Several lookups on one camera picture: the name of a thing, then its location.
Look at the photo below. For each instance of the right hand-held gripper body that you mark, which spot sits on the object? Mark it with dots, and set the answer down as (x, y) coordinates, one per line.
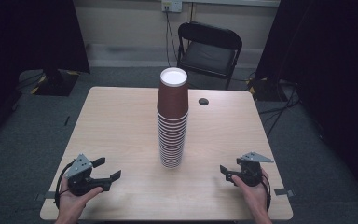
(251, 172)

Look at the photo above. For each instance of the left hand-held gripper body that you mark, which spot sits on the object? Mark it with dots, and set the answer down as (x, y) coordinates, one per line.
(77, 180)

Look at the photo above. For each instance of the stack of brown paper cups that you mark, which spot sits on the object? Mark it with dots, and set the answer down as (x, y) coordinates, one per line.
(171, 143)

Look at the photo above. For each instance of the person's left hand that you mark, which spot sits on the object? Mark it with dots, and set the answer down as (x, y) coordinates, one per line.
(73, 203)

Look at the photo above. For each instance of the person's right hand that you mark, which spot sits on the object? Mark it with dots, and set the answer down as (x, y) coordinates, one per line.
(256, 199)

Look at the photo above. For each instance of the grey tape strip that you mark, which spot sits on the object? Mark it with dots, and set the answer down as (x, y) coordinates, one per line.
(48, 195)
(283, 192)

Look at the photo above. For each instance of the black round table grommet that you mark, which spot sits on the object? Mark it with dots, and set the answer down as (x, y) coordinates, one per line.
(203, 101)

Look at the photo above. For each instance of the black stand base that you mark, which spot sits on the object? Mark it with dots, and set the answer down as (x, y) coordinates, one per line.
(54, 82)

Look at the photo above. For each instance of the black folding chair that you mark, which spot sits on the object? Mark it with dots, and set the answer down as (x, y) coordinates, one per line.
(208, 56)

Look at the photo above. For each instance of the black curtain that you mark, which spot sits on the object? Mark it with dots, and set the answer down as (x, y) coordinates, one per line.
(332, 77)
(28, 37)

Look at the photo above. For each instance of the white wall socket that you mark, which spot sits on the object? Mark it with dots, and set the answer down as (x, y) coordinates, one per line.
(171, 5)

